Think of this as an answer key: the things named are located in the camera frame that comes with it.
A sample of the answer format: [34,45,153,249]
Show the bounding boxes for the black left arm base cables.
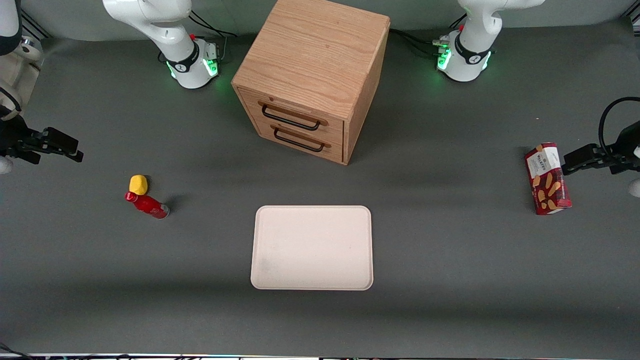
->
[389,13,469,59]

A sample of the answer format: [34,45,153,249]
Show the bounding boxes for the red coke bottle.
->
[124,191,170,220]

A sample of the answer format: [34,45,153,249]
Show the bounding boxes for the black arm base cables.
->
[389,13,469,59]
[187,10,239,64]

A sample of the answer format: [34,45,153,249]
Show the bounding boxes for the black looped gripper cable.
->
[598,97,640,157]

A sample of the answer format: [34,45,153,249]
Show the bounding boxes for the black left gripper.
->
[562,121,640,176]

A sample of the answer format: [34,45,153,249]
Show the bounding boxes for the dark grey table mat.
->
[0,17,640,357]

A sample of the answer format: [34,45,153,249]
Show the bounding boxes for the black metal drawer handle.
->
[273,127,326,153]
[261,104,321,132]

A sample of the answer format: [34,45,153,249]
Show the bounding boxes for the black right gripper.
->
[0,116,84,166]

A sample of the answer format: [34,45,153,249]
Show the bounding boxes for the red shortbread cookie box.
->
[524,142,573,216]

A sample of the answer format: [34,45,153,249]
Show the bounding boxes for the beige plastic tray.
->
[250,205,374,291]

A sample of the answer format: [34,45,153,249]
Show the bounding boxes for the wooden drawer cabinet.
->
[231,0,391,166]

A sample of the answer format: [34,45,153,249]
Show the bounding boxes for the black right arm base cables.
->
[187,10,239,64]

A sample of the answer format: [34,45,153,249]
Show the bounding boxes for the wooden drawer front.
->
[238,88,346,145]
[250,116,346,165]

